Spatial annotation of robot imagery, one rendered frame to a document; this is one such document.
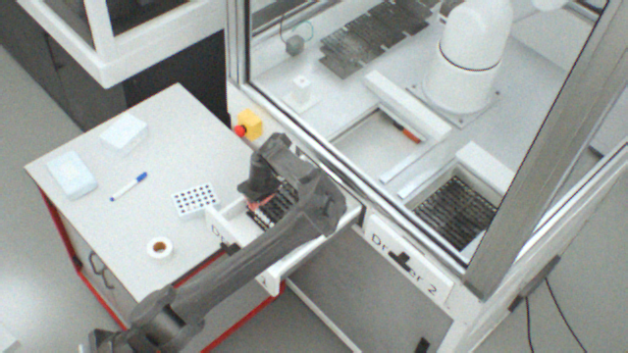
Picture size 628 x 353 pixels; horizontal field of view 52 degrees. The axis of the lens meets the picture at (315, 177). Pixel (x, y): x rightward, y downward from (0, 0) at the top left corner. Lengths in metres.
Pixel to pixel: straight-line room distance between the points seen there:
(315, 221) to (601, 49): 0.54
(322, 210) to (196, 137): 1.07
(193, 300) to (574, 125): 0.74
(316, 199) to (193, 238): 0.85
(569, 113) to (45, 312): 2.13
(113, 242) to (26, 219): 1.11
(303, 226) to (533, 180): 0.47
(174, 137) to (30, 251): 1.00
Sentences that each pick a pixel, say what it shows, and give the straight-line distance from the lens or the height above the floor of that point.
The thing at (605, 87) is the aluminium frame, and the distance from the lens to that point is 1.15.
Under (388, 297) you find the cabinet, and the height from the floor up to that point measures 0.58.
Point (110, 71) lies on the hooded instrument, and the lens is 2.24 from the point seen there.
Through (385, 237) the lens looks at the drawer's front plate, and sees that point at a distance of 1.79.
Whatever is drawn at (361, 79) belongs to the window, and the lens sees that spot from 1.55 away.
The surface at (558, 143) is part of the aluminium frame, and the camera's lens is 1.25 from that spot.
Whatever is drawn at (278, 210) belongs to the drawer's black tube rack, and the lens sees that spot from 1.81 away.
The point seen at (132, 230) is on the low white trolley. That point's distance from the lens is 1.96.
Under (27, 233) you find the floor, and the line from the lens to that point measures 2.98.
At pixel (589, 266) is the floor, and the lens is 3.10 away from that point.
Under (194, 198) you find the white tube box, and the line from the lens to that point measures 1.96.
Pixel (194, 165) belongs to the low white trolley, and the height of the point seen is 0.76.
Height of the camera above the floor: 2.39
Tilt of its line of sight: 52 degrees down
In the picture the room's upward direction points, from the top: 7 degrees clockwise
